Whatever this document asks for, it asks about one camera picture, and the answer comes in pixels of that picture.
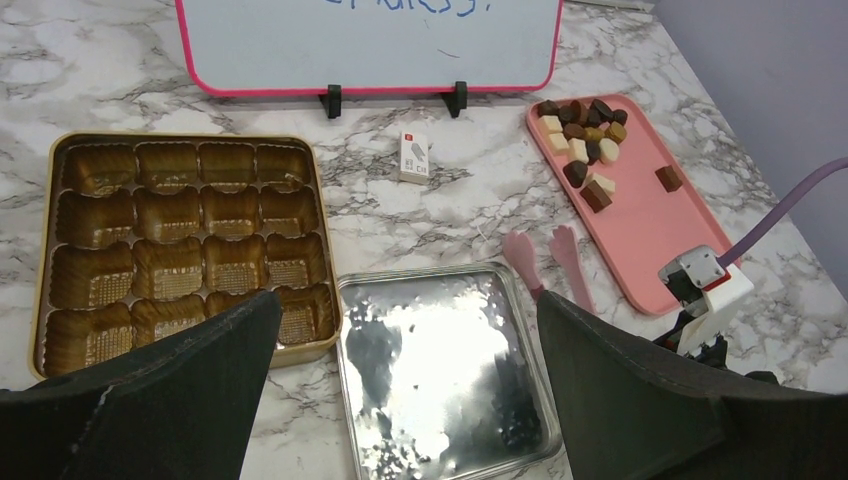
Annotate gold chocolate box tray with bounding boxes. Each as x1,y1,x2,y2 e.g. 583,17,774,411
29,131,342,380

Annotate white round chocolate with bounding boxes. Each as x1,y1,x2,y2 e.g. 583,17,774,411
598,138,620,165

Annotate black whiteboard stand right foot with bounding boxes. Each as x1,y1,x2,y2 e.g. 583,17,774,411
440,81,468,119

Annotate pink-framed whiteboard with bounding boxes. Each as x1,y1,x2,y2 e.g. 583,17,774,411
176,0,562,97

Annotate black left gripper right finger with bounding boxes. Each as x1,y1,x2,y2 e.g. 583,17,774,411
537,291,847,479

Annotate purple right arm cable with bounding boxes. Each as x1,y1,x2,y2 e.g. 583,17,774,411
717,157,848,270

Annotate silver tin lid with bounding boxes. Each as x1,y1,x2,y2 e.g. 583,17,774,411
337,262,562,479

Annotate dark round chocolate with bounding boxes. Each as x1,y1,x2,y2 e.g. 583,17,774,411
563,160,589,189

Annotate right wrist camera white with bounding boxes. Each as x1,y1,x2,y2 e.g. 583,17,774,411
654,245,754,369

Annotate black whiteboard stand left foot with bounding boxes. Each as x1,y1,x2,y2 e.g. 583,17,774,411
318,84,342,120

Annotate pink plastic tray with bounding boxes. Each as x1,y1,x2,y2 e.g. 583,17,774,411
526,94,732,316

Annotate white square chocolate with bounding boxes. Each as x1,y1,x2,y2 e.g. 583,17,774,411
537,115,563,134

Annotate brown chocolate apart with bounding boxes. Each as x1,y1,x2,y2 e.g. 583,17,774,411
655,165,683,193

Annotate chocolate pile on tray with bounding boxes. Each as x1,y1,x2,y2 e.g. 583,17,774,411
531,98,630,165

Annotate small white card box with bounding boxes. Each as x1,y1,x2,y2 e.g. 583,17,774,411
398,131,430,185

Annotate pink silicone tongs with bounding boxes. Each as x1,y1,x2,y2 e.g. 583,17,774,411
502,225,597,315

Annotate white chocolate piece front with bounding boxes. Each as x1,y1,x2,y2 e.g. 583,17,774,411
587,173,616,197

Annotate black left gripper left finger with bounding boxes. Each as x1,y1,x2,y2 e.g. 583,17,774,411
1,292,281,479

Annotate black whiteboard stand foot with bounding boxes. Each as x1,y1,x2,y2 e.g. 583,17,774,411
318,84,342,120
440,81,468,119

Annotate dark brown chocolate front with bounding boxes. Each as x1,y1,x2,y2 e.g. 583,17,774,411
580,180,612,213

